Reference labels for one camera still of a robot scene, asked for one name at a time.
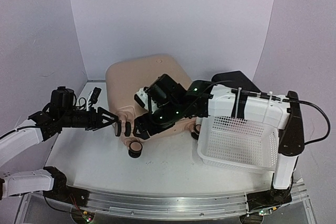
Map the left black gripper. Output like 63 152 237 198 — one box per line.
59 106 118 131

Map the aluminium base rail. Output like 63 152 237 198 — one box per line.
23 176 308 217

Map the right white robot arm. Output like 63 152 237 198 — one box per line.
133 74 304 208

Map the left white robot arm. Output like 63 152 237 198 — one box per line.
1 86 119 201

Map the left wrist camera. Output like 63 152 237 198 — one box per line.
87 87 101 107

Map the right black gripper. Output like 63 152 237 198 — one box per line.
133 100 184 140

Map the white perforated plastic basket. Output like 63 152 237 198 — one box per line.
197 116 279 174

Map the pink hard-shell suitcase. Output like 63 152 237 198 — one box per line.
106 55 201 158

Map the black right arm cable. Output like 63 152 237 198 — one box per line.
204 81 331 146

